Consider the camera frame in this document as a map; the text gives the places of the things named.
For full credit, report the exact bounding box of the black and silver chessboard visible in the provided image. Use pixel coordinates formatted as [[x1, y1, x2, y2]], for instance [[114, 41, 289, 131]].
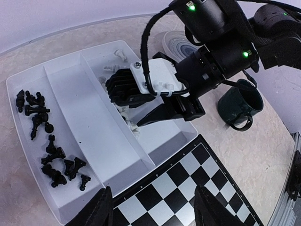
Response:
[[113, 136, 262, 226]]

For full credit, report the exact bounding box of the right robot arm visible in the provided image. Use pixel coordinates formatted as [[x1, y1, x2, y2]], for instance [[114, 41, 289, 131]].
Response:
[[137, 0, 301, 126]]

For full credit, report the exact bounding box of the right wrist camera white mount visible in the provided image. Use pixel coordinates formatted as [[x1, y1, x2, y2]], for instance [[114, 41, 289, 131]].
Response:
[[105, 57, 186, 109]]

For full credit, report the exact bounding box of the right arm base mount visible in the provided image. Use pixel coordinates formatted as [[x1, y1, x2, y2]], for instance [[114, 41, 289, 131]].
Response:
[[285, 150, 301, 202]]

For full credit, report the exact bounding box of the dark green mug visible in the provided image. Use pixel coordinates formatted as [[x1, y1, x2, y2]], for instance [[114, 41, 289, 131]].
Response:
[[217, 79, 264, 132]]

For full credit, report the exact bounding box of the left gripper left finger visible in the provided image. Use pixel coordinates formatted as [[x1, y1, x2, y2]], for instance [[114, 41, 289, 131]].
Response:
[[70, 186, 113, 226]]

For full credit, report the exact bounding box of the white plate with rings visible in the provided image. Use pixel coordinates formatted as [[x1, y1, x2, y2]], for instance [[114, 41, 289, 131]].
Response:
[[162, 31, 198, 62]]

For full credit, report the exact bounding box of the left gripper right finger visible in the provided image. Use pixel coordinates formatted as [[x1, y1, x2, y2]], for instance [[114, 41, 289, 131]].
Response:
[[193, 186, 245, 226]]

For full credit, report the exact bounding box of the white plastic divided tray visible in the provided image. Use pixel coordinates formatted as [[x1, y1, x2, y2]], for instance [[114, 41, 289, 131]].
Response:
[[6, 40, 198, 225]]

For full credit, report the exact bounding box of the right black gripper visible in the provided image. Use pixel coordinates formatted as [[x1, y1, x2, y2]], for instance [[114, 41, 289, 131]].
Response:
[[137, 96, 205, 127]]

